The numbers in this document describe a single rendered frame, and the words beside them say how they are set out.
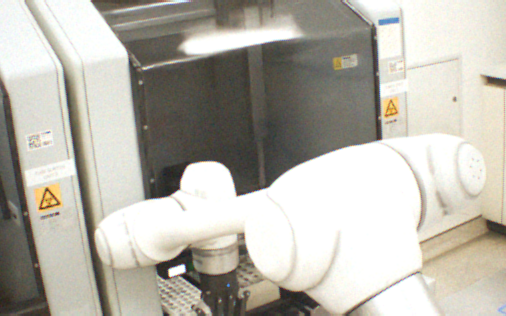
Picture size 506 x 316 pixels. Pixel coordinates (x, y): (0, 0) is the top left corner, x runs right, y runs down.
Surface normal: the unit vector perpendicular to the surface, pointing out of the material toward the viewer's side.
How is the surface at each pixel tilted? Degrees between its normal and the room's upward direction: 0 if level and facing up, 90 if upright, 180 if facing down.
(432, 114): 90
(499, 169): 90
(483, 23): 90
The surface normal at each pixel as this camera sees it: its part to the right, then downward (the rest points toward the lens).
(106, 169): 0.55, 0.21
